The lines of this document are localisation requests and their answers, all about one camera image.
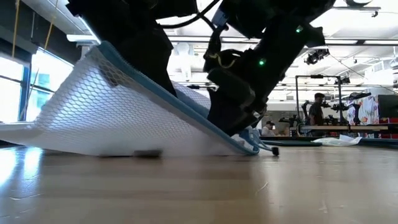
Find floral patterned cloth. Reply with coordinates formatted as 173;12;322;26
346;95;379;126

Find wooden background table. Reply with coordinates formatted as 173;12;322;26
300;124;389;131

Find person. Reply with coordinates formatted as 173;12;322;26
307;92;326;127
260;120;277;137

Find white mesh pouch blue zipper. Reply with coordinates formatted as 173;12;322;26
0;40;280;157

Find long ceiling light bar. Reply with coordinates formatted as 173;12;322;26
167;35;398;46

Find black ceiling spotlight cluster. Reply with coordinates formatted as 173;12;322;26
304;48;331;65

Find black monitor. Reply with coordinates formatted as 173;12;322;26
377;94;398;119

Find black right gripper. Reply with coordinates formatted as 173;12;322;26
203;26;282;137

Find black wallet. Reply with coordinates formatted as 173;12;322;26
262;140;323;147

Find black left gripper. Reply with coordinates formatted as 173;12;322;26
77;14;178;96

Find red crate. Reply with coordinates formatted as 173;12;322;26
379;117;398;139

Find white plastic bag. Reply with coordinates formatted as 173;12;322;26
312;134;364;147

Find black background robot arms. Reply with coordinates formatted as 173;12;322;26
301;99;361;126

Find black camera cable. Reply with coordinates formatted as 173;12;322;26
160;0;220;29

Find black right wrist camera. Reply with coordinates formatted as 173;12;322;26
207;67;256;108

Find black background rig frame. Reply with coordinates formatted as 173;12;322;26
294;73;343;126

